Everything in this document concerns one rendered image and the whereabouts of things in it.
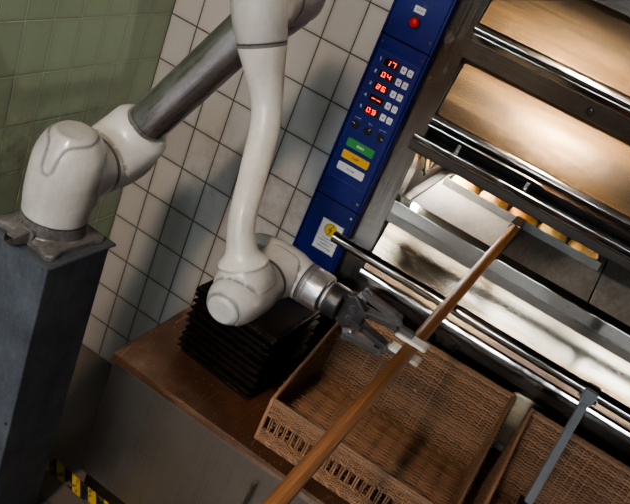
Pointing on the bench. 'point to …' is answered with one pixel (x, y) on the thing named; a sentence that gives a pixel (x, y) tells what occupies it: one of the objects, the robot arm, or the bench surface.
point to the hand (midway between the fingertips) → (409, 347)
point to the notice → (326, 236)
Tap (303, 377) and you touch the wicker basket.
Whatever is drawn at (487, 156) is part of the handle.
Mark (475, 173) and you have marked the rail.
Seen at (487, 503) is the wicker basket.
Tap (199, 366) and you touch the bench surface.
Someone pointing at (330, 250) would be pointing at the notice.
